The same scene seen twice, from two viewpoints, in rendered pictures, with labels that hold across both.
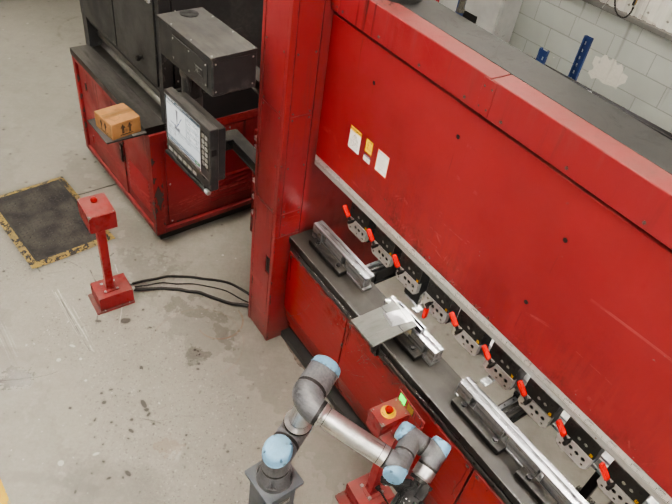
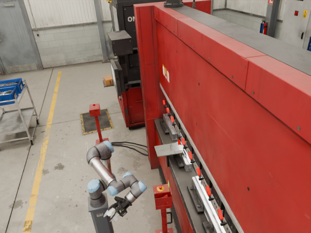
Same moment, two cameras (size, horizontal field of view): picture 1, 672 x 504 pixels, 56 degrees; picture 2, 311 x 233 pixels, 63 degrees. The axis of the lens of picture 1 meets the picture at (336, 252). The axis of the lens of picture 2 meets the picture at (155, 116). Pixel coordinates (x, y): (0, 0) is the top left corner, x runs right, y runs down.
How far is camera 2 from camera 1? 145 cm
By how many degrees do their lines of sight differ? 28
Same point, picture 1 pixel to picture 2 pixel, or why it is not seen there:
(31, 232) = (88, 123)
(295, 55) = (141, 37)
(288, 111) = (142, 61)
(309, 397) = (90, 152)
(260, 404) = not seen: hidden behind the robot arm
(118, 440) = (79, 193)
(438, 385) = (185, 180)
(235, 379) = not seen: hidden behind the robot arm
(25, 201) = not seen: hidden behind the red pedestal
